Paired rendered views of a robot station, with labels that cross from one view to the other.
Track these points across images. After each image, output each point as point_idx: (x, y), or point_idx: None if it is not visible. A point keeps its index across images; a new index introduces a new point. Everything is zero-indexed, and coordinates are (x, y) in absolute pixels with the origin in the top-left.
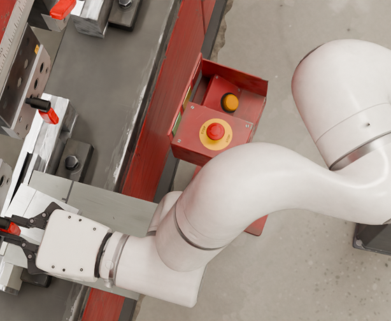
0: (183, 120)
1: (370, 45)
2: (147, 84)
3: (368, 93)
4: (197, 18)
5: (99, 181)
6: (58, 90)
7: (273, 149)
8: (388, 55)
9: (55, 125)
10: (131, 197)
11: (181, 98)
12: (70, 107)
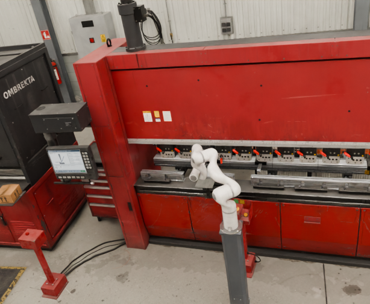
0: (238, 204)
1: (216, 153)
2: (241, 192)
3: (207, 151)
4: (275, 221)
5: None
6: (238, 181)
7: (199, 146)
8: (214, 155)
9: (228, 175)
10: (213, 183)
11: (258, 230)
12: (232, 178)
